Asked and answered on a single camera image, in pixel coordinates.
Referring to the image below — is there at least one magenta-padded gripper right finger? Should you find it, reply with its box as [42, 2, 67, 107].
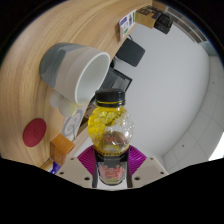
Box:
[126, 145, 169, 189]

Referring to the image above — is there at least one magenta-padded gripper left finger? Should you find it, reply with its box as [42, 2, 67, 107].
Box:
[54, 145, 99, 189]

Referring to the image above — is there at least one clear black-capped drink bottle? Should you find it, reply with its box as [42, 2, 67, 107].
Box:
[87, 88, 135, 186]

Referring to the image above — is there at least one flat round red coaster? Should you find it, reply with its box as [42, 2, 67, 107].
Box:
[22, 117, 48, 148]

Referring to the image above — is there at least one black mesh office chair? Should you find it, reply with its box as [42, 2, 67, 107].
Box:
[103, 58, 134, 96]

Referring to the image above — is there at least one white and grey mug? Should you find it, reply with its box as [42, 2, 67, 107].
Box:
[39, 42, 112, 118]

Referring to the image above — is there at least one wooden shelf cabinet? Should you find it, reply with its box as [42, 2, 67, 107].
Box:
[166, 4, 214, 44]

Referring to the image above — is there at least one white leaflet with green print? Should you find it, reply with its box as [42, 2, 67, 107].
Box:
[119, 9, 138, 38]

